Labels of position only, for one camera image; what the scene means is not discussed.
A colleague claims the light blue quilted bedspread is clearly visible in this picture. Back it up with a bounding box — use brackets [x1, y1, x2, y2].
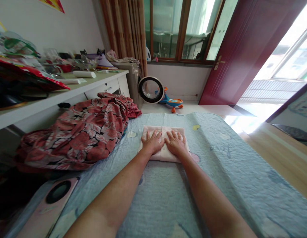
[6, 112, 307, 238]

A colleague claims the blue orange ride-on toy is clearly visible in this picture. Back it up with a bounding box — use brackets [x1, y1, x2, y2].
[155, 87, 184, 113]

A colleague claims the person's right hand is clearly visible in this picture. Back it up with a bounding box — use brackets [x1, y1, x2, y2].
[164, 130, 187, 158]

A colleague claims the white tube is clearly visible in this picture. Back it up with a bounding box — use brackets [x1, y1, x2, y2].
[72, 70, 97, 79]

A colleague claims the dark red door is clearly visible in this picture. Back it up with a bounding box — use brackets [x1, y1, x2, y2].
[198, 0, 307, 106]

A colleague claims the striped brown curtain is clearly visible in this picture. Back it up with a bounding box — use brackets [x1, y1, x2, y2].
[100, 0, 148, 78]

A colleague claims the wooden framed window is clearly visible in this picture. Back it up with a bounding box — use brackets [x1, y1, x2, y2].
[144, 0, 239, 65]

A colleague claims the washing machine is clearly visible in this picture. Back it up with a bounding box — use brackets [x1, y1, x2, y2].
[110, 62, 165, 107]

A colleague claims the person's left hand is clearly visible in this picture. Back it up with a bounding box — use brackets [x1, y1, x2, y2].
[141, 129, 165, 156]

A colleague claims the white desk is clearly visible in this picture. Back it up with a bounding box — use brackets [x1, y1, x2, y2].
[0, 69, 131, 134]

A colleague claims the pink smartphone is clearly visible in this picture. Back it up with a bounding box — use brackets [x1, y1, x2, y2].
[15, 177, 80, 238]

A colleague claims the pink garment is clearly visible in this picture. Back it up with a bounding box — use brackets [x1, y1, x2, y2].
[138, 125, 192, 164]

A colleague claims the red plastic bag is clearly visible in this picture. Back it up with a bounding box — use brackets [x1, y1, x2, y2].
[0, 56, 70, 91]

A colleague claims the red floral fabric pile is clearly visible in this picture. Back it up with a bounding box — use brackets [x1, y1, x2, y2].
[15, 92, 143, 172]

